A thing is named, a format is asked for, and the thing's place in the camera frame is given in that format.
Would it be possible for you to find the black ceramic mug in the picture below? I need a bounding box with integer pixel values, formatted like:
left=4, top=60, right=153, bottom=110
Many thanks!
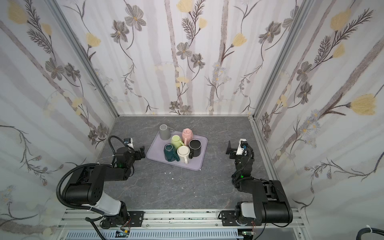
left=189, top=139, right=202, bottom=159

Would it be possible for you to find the cream mug red inside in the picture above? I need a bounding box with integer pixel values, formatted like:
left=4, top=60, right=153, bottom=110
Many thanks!
left=177, top=146, right=190, bottom=164

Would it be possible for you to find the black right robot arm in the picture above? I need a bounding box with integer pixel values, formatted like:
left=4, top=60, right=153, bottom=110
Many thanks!
left=221, top=139, right=293, bottom=227

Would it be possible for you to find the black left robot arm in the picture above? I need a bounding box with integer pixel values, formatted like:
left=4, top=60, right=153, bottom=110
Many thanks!
left=56, top=147, right=146, bottom=229

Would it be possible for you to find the dark green ceramic mug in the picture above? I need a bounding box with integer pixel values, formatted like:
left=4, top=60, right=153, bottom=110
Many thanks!
left=164, top=144, right=180, bottom=162

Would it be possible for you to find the grey ceramic mug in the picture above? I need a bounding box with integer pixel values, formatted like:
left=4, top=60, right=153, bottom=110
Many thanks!
left=159, top=124, right=175, bottom=141

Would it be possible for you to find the light green ceramic mug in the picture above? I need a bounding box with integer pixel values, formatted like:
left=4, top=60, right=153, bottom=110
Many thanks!
left=171, top=135, right=185, bottom=150

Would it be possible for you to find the pink ceramic mug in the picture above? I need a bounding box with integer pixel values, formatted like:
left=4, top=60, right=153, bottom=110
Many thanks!
left=182, top=128, right=194, bottom=146

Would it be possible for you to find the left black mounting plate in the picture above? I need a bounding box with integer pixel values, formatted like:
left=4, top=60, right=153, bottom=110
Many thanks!
left=127, top=211, right=145, bottom=228

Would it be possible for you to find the black mounting plate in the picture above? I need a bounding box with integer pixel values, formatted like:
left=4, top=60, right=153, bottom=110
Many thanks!
left=218, top=210, right=240, bottom=227
left=127, top=211, right=145, bottom=228

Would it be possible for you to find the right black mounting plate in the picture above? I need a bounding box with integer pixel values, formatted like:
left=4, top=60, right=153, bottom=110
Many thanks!
left=218, top=210, right=240, bottom=227

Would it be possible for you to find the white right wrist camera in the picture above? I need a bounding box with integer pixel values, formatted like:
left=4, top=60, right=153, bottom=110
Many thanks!
left=236, top=139, right=249, bottom=156

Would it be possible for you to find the black corrugated cable conduit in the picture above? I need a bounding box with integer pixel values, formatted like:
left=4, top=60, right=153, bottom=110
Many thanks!
left=56, top=163, right=104, bottom=216

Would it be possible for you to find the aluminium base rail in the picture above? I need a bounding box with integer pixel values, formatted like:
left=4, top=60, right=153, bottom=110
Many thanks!
left=56, top=208, right=305, bottom=232

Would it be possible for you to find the white slotted cable duct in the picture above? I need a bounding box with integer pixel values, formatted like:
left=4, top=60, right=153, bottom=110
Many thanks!
left=65, top=229, right=244, bottom=240

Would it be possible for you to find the black cable bottom right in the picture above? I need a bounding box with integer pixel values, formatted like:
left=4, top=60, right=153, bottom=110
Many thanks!
left=355, top=226, right=384, bottom=240

